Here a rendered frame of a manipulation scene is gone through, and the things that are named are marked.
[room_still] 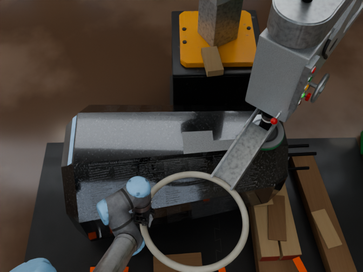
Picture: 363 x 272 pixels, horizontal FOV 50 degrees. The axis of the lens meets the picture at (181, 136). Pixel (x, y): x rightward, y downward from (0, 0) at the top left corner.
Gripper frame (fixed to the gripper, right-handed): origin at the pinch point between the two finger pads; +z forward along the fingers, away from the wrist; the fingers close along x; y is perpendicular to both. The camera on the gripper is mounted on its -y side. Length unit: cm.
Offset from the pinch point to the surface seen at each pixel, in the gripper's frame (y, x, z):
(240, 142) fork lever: -42, 41, -11
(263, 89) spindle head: -48, 46, -43
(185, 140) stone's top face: -48.1, 13.1, 2.4
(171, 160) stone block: -36.0, 7.5, 5.3
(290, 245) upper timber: -20, 84, 61
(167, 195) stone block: -22.6, 7.5, 19.6
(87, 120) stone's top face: -54, -42, 3
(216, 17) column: -118, 22, -24
